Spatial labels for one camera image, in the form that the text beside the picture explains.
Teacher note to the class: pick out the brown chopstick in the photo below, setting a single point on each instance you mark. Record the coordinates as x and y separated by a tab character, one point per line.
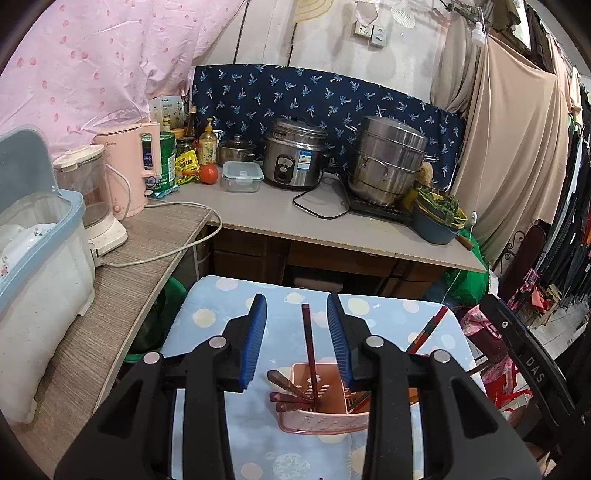
277	377

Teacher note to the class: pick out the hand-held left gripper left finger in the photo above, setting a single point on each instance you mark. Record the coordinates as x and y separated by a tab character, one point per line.
254	341

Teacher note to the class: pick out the small lidded steel pot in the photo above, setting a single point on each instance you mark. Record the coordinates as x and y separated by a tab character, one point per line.
236	151

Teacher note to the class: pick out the pink electric kettle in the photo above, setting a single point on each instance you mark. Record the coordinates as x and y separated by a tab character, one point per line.
127	170

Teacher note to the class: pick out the black induction cooktop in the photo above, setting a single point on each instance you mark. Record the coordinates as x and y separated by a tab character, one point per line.
383	210

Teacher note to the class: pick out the white plastic strainer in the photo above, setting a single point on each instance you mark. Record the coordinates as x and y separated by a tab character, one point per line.
403	13

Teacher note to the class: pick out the pink dotted sheet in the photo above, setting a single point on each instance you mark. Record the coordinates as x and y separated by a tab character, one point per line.
101	60

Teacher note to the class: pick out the pink perforated utensil basket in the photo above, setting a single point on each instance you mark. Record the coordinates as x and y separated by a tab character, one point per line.
318	422

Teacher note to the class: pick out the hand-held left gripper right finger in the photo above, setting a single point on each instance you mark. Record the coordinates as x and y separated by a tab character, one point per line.
339	341

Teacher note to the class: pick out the yellow snack packet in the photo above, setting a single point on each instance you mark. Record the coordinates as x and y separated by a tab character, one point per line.
187	166

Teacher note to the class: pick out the dark chair back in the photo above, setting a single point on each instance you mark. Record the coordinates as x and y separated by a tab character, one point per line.
533	258

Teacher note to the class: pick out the green plastic stool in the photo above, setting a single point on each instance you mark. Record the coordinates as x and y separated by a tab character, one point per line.
152	323

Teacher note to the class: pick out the steel steamer pot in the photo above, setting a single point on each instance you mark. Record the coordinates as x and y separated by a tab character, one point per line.
388	157

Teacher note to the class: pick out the glass jar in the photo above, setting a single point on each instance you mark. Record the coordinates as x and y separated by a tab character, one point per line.
184	145

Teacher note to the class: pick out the white storage box blue lid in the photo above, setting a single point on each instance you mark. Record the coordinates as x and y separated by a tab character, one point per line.
41	277

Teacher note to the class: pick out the blue bowl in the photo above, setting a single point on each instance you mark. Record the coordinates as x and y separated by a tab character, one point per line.
434	230

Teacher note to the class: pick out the green chopstick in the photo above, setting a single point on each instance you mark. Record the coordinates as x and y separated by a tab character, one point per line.
364	399
355	403

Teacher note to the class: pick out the white blender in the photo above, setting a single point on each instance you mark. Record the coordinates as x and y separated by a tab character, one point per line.
92	203

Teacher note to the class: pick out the red chopstick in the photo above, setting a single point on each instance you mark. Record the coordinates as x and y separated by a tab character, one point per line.
421	342
431	326

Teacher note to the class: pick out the steel rice cooker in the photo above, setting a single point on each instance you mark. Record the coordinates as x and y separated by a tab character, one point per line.
295	154

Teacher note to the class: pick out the pink patterned cloth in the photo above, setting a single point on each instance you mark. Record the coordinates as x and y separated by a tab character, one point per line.
489	341

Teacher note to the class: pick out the wooden side counter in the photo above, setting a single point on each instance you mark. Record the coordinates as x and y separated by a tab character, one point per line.
124	286

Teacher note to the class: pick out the glass food container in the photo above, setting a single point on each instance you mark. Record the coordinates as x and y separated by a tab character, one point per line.
242	177

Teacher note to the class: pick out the green tin can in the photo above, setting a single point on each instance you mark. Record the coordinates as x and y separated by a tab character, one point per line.
167	161

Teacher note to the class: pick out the white carton box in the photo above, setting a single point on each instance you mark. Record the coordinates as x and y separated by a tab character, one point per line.
165	113

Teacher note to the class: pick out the dark sauce bottle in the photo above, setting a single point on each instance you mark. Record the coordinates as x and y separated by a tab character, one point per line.
192	122

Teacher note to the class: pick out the beige curtain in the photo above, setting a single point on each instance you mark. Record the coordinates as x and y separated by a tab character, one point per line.
508	138

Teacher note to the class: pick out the white light bulb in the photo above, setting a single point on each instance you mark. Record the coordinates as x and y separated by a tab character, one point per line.
479	36

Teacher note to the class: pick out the red tomato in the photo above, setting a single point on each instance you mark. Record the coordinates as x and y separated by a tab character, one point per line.
209	174

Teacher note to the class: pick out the green plastic bag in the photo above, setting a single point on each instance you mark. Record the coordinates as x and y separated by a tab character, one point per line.
466	286

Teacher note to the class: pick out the dark blue floral cloth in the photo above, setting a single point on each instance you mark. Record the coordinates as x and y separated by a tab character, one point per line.
323	97

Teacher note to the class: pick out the maroon chopstick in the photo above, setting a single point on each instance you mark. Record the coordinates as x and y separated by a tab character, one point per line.
279	397
310	350
286	407

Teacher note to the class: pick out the blue planet-print tablecloth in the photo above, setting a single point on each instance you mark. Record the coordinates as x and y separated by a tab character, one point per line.
207	323

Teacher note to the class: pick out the yellow oil bottle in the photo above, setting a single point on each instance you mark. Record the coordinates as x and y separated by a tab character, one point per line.
208	145

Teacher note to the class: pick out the leafy green vegetables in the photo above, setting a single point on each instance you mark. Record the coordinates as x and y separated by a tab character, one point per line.
438	203

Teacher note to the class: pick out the loofah sponge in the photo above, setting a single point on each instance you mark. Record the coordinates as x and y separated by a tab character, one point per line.
425	174

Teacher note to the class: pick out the hanging dark clothes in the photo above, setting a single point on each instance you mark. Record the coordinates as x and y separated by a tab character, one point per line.
572	194

